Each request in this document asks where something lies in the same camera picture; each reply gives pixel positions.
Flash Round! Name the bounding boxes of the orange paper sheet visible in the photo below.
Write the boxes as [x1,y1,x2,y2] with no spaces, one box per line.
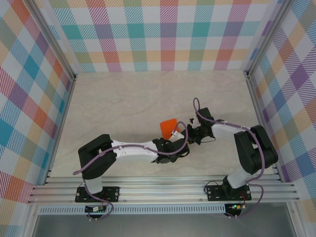
[159,118,179,139]

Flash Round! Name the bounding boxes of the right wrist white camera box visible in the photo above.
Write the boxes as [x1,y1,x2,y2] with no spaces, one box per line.
[189,116,202,129]

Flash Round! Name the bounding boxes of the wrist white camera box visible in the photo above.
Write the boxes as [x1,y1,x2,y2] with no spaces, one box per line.
[169,130,185,141]
[189,116,202,129]

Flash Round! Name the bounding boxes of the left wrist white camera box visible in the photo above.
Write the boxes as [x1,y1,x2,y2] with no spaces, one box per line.
[169,130,185,141]

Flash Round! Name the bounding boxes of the aluminium mounting rail frame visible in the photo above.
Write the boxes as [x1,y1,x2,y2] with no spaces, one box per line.
[27,175,301,205]

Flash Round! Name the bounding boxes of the thin black wire loop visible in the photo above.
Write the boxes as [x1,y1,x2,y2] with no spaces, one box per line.
[204,181,224,195]

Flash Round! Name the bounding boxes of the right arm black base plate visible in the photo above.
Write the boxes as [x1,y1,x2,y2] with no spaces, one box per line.
[206,184,252,202]

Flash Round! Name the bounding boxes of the aluminium side rail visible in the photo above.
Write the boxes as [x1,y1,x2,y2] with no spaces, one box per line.
[243,71,284,182]
[43,74,78,185]

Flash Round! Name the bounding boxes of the slotted white cable duct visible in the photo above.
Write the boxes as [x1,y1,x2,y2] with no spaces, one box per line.
[39,206,227,215]

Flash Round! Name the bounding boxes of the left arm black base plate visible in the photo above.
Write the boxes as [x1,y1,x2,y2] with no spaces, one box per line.
[75,186,120,203]

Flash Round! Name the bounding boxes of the thin red black wires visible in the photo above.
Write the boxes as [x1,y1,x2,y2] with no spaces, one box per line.
[100,197,111,211]

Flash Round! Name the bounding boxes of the aluminium corner post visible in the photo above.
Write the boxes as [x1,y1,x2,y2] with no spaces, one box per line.
[29,0,78,81]
[245,0,292,77]

